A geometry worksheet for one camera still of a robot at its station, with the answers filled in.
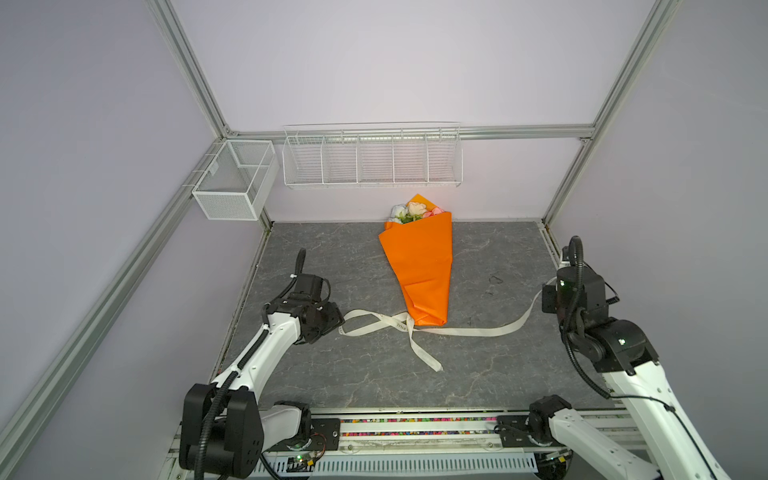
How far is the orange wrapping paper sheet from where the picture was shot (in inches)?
37.0

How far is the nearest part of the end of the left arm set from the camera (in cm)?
61

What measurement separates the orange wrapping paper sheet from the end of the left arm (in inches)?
10.8

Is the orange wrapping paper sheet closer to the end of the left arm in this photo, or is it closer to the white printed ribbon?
the white printed ribbon
